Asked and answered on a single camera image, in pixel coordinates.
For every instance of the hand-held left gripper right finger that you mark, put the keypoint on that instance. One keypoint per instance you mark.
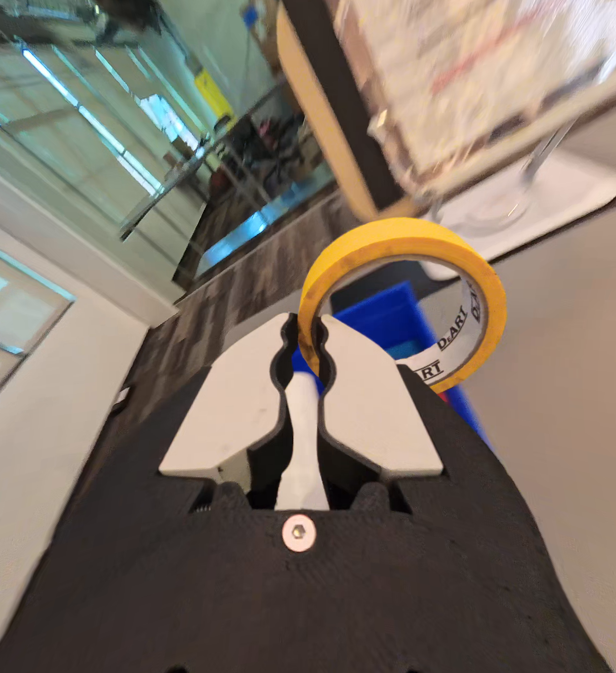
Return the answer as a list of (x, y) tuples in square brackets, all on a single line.
[(376, 410)]

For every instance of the clear acrylic sign holder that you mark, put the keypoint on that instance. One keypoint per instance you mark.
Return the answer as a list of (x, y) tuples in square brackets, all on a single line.
[(471, 63)]

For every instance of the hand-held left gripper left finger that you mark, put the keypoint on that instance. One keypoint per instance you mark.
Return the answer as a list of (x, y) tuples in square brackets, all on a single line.
[(224, 410)]

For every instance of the white bottle with black cap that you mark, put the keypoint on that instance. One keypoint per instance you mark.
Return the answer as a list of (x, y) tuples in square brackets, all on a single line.
[(302, 447)]

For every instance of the blue plastic bin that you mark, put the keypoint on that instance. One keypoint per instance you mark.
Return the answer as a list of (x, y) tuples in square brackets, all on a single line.
[(387, 320)]

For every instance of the yellow sign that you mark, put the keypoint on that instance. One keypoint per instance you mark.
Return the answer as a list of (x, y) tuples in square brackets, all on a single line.
[(213, 97)]

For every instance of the yellow masking tape roll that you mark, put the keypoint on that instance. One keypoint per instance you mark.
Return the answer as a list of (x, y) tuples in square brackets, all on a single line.
[(392, 236)]

